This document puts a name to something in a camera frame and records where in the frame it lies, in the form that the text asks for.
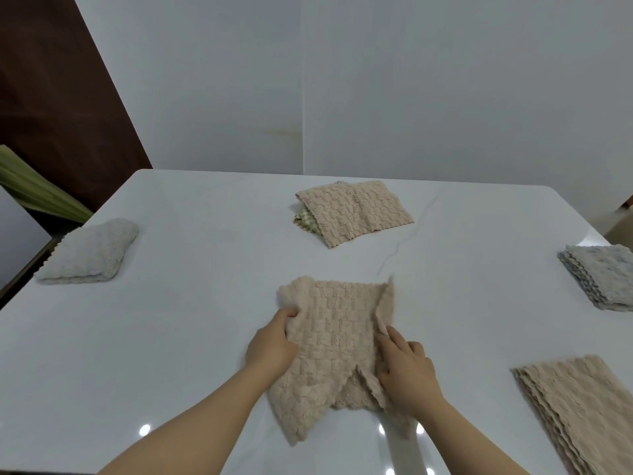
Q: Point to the white cabinet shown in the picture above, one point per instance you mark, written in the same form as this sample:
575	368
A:
17	237

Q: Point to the person's left hand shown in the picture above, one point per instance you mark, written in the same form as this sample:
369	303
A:
269	348

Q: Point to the white marble table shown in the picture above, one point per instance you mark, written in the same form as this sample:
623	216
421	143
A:
198	291

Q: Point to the green checked cloth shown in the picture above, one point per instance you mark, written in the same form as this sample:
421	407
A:
305	221

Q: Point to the green folded umbrella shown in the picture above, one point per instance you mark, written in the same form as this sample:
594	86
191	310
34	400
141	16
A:
39	187

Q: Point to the dark brown wooden door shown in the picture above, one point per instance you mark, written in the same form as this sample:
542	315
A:
59	93

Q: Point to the person's right forearm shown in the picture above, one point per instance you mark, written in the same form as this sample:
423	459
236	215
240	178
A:
470	445

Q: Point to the grey fluffy towel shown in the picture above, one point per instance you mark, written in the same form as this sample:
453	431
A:
601	277
89	252

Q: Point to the person's right hand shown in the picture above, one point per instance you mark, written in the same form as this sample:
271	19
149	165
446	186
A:
410	380

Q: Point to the brown wooden furniture piece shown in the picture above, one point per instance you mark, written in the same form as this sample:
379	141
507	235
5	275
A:
628	201

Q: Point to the person's left forearm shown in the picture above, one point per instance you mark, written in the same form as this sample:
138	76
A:
188	435

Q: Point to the beige textured towel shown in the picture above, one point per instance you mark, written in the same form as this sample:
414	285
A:
336	331
356	210
583	410

